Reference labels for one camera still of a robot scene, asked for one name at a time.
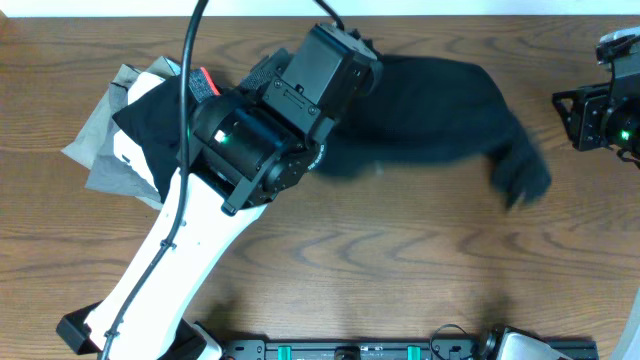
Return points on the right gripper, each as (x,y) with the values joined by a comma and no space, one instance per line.
(584,128)

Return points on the black t-shirt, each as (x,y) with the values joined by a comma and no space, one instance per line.
(428,110)

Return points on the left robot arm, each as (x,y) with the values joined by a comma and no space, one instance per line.
(238,151)

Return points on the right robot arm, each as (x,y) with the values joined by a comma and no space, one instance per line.
(615,115)

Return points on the black shorts with red waistband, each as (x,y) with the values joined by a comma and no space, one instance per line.
(151,119)

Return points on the grey folded garment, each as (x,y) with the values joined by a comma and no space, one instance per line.
(94,146)

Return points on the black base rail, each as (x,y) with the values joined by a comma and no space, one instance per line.
(456,349)

